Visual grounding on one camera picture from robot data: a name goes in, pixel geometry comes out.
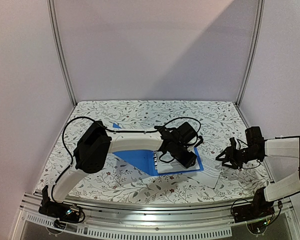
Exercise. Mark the aluminium vertical post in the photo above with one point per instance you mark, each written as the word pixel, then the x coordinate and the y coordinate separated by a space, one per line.
pixel 51 5
pixel 252 51

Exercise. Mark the right aluminium vertical post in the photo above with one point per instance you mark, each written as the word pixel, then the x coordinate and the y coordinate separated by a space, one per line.
pixel 252 51

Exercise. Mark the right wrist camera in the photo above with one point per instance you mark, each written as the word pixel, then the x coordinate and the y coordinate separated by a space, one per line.
pixel 234 144

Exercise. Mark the blue ring binder folder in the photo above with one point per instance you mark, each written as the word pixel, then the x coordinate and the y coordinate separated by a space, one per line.
pixel 137 160

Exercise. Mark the printed text paper sheet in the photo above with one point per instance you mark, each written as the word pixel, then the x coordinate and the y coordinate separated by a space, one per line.
pixel 166 166

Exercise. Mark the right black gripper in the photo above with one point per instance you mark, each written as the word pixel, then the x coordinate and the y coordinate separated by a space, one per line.
pixel 233 155

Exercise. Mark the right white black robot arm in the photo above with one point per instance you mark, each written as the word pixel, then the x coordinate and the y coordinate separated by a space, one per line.
pixel 259 148

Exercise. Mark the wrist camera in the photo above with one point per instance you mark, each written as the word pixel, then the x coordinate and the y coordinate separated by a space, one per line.
pixel 234 144
pixel 198 141

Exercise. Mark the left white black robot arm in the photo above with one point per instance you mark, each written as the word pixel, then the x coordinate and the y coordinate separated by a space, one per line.
pixel 98 142

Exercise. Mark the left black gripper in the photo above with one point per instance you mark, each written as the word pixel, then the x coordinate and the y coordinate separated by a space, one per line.
pixel 188 162

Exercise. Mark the left aluminium vertical post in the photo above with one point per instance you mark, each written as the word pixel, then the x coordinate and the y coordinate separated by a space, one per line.
pixel 51 5

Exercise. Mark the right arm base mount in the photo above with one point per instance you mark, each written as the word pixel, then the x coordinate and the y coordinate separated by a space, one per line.
pixel 258 214

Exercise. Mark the floral patterned tablecloth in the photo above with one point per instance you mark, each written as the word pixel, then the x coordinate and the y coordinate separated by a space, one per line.
pixel 118 181

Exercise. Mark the aluminium front rail frame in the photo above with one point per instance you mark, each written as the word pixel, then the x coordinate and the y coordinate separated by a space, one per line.
pixel 105 220

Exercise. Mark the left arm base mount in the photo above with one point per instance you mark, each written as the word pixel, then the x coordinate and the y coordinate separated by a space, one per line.
pixel 62 212

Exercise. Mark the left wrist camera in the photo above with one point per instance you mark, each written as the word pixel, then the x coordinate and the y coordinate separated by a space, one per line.
pixel 198 141

